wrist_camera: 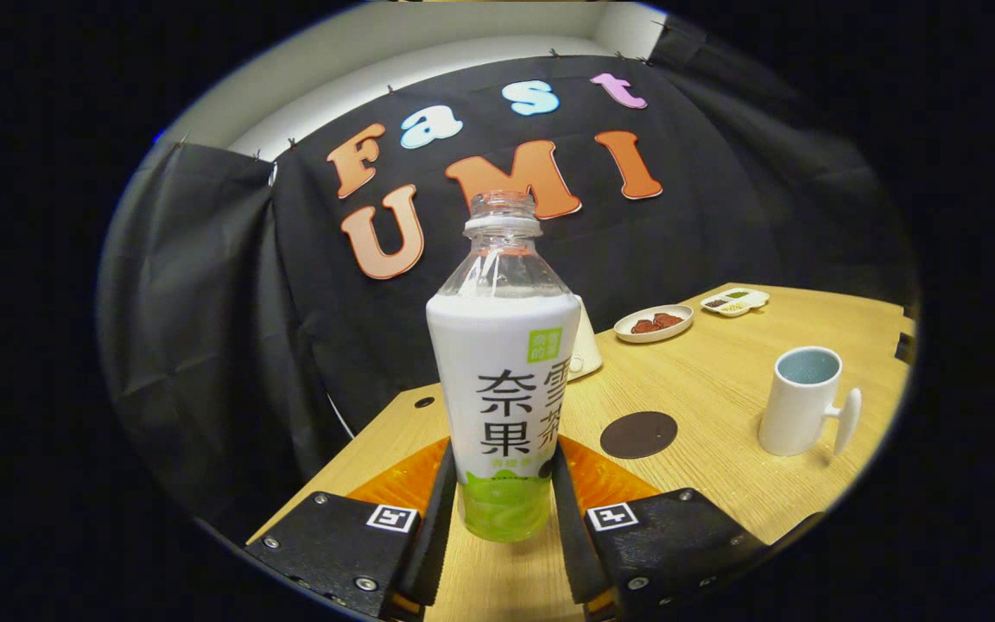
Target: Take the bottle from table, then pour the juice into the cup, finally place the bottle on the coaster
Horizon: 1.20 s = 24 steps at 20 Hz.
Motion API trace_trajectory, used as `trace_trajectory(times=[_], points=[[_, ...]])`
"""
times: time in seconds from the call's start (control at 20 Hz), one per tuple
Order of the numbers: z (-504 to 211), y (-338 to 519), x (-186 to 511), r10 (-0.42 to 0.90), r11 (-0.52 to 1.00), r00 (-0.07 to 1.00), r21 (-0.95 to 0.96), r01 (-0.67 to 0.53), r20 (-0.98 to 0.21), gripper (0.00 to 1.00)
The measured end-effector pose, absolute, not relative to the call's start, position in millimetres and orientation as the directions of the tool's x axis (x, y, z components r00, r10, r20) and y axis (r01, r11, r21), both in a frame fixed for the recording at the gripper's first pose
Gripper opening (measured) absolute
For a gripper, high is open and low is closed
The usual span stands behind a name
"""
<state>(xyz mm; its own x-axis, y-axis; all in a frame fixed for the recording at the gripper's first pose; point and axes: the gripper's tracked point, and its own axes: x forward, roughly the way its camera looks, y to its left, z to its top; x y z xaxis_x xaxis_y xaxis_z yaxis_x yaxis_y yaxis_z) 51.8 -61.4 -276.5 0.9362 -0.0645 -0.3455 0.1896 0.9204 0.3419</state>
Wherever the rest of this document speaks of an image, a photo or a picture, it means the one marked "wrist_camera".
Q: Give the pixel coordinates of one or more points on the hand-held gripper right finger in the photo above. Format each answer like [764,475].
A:
[571,536]

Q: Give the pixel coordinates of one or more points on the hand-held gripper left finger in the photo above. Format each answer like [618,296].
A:
[437,536]

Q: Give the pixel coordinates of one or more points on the dark round coaster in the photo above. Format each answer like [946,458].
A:
[638,434]

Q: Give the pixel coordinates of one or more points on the white green label juice bottle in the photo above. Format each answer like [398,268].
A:
[502,363]

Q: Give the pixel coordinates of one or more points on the cream toaster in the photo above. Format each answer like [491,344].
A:
[586,345]

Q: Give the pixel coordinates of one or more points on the wooden table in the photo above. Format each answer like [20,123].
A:
[705,380]

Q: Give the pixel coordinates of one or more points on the white oval plate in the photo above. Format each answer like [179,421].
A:
[627,331]

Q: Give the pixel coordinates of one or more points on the red-brown food pieces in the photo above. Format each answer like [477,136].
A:
[657,323]

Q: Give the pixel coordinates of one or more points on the white divided condiment dish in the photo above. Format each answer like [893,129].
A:
[750,300]

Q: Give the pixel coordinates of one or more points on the black backdrop cloth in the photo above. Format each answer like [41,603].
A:
[230,302]

